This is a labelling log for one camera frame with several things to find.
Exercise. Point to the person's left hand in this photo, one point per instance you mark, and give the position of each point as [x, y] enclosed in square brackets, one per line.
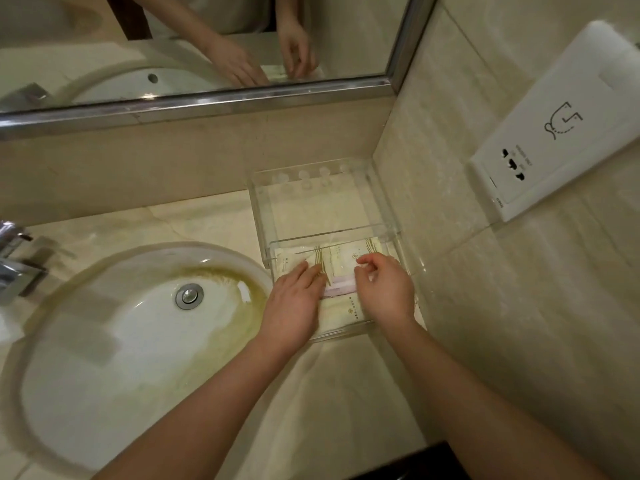
[290, 309]

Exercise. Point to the person's right hand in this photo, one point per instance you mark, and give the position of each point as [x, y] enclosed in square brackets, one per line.
[387, 294]

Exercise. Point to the person's right thumb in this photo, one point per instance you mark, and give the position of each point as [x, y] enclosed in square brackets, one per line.
[366, 273]

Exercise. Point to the person's left fingers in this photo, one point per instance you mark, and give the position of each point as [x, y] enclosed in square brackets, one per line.
[302, 277]

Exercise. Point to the cream packet with gold stripes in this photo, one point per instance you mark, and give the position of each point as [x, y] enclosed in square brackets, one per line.
[345, 257]
[290, 259]

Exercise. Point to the person's right forearm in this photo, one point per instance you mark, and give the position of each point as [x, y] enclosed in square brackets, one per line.
[475, 409]

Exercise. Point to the person's left forearm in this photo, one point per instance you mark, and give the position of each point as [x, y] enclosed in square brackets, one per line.
[200, 419]

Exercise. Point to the pink flat packet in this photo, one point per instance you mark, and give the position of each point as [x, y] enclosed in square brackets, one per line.
[340, 288]

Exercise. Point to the cream packet with small emblem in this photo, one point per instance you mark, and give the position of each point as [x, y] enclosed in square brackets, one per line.
[342, 314]

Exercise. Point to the clear acrylic amenity tray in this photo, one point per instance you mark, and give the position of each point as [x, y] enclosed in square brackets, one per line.
[325, 214]

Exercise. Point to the chrome sink drain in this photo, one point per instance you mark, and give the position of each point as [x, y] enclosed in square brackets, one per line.
[189, 296]

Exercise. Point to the white oval sink basin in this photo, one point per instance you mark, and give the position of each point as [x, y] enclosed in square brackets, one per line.
[125, 354]

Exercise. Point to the white shaver socket plate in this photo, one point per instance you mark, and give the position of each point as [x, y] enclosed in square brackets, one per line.
[565, 124]

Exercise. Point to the chrome faucet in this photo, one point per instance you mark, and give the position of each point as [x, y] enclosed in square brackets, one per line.
[15, 274]

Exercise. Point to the metal framed wall mirror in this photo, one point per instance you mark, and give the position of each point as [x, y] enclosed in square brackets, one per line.
[200, 54]

